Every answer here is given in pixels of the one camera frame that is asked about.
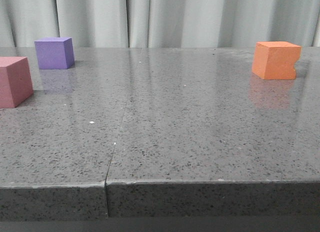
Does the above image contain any purple foam block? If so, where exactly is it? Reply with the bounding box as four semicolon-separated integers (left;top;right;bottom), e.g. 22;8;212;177
34;37;75;69

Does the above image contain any grey curtain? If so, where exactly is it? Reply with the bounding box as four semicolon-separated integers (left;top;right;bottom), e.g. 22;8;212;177
0;0;320;47

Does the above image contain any orange foam block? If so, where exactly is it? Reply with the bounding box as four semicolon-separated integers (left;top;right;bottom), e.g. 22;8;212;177
251;41;302;80

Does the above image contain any pink foam block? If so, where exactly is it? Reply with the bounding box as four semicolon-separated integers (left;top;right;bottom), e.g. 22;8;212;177
0;57;34;108

